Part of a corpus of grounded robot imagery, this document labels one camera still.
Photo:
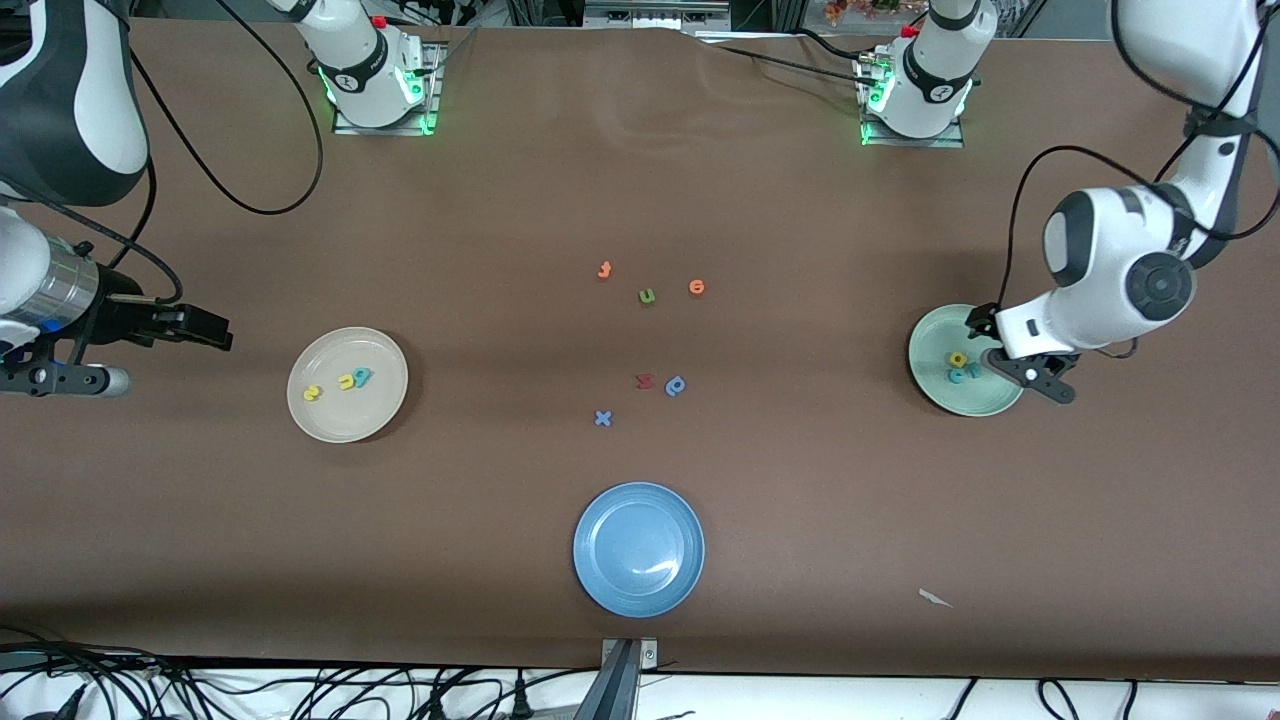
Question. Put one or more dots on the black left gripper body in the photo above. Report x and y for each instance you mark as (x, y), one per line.
(981, 323)

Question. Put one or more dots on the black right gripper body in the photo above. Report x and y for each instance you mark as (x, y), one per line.
(118, 318)

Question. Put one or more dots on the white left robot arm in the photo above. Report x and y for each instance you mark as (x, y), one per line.
(1100, 290)

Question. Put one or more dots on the green round plate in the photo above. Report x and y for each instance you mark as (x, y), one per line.
(935, 345)

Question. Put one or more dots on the beige round plate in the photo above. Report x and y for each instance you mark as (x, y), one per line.
(347, 410)

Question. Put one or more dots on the small white paper scrap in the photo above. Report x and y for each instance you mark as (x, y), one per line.
(935, 598)

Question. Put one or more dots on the blue foam letter p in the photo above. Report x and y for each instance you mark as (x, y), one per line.
(676, 386)

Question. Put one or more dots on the orange artificial flowers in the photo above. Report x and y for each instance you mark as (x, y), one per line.
(862, 8)

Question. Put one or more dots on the blue round plate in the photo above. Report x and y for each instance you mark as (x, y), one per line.
(639, 550)

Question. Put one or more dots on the aluminium profile bar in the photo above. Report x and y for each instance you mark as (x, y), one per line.
(655, 14)

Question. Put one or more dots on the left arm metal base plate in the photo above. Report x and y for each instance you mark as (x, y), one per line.
(950, 142)

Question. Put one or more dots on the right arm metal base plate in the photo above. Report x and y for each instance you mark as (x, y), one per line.
(432, 100)

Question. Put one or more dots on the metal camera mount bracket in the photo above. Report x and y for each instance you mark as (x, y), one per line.
(622, 670)

